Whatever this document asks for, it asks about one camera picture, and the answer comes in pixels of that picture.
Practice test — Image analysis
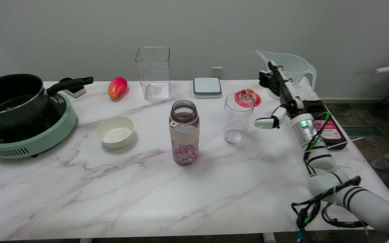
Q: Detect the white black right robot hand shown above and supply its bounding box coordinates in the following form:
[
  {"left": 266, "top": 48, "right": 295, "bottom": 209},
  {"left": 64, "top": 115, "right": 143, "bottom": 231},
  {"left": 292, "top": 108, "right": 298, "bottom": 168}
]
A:
[{"left": 254, "top": 60, "right": 309, "bottom": 130}]

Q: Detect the clear drinking glass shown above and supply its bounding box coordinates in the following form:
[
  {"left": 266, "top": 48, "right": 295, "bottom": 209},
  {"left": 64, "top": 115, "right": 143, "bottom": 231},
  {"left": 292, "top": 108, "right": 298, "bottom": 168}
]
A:
[{"left": 223, "top": 93, "right": 255, "bottom": 145}]

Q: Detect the large translucent measuring jug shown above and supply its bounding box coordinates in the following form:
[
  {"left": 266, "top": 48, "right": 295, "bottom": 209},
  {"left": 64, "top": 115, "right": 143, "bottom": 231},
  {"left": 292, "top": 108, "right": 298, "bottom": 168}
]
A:
[{"left": 255, "top": 50, "right": 317, "bottom": 101}]

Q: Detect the pink round coaster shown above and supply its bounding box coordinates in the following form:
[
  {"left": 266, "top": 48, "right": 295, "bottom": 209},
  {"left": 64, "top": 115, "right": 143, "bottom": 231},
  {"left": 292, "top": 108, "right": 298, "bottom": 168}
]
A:
[{"left": 234, "top": 89, "right": 262, "bottom": 108}]

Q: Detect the black scale with pink label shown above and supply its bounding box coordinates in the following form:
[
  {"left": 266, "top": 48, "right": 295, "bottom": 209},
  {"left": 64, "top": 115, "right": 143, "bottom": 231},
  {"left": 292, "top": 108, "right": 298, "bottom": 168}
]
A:
[{"left": 303, "top": 100, "right": 348, "bottom": 150}]

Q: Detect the long white zip tie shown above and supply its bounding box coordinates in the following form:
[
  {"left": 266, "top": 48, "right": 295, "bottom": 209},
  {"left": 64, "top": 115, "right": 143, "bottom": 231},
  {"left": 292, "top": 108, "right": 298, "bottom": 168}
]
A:
[{"left": 304, "top": 137, "right": 364, "bottom": 153}]

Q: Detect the floor vent grille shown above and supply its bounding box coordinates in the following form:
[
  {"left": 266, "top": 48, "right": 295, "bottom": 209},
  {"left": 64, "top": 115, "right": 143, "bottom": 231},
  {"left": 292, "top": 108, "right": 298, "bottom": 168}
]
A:
[{"left": 341, "top": 124, "right": 372, "bottom": 136}]

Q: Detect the white grey square lid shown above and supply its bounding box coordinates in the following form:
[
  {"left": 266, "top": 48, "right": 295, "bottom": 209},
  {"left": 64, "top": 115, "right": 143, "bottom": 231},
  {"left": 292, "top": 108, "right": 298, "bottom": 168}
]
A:
[{"left": 193, "top": 77, "right": 223, "bottom": 99}]

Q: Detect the clear bottle with pink candies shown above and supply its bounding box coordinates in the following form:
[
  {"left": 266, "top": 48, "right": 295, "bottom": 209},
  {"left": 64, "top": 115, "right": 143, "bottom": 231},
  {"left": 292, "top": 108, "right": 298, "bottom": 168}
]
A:
[{"left": 169, "top": 100, "right": 200, "bottom": 166}]

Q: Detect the clear square plastic container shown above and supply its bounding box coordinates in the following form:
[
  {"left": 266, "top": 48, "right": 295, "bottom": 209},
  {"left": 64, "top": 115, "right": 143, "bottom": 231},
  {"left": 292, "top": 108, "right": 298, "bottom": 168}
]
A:
[{"left": 135, "top": 47, "right": 172, "bottom": 101}]

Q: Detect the red orange mango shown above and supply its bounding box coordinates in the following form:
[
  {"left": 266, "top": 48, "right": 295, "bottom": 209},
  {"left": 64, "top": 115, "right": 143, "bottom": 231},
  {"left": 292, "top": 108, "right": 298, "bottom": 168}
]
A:
[{"left": 108, "top": 77, "right": 128, "bottom": 99}]

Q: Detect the white round bowl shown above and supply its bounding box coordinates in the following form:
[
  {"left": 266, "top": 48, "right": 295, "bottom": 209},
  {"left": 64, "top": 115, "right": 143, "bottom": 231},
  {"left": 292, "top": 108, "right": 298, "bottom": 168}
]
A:
[{"left": 96, "top": 116, "right": 135, "bottom": 149}]

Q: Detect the small white black device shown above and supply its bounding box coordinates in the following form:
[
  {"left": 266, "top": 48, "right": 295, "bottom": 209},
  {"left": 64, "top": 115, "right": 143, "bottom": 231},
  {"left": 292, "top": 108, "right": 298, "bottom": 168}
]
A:
[{"left": 59, "top": 78, "right": 87, "bottom": 98}]

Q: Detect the mint green induction cooker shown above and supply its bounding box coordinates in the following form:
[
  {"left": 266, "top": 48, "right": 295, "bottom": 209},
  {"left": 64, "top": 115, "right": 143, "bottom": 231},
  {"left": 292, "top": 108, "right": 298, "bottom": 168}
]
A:
[{"left": 0, "top": 92, "right": 77, "bottom": 159}]

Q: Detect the green robot cable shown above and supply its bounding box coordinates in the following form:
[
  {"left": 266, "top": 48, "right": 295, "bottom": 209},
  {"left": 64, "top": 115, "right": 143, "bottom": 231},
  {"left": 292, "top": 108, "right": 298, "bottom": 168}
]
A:
[{"left": 303, "top": 111, "right": 332, "bottom": 160}]

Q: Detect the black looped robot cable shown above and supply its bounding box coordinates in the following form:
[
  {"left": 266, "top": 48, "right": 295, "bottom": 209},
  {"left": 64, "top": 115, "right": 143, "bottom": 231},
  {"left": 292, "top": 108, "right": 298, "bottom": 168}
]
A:
[{"left": 290, "top": 175, "right": 368, "bottom": 243}]

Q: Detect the black saucepan with handle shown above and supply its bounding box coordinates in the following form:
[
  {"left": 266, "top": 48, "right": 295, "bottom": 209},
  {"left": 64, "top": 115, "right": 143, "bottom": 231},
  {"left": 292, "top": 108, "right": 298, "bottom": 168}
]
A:
[{"left": 0, "top": 74, "right": 94, "bottom": 131}]

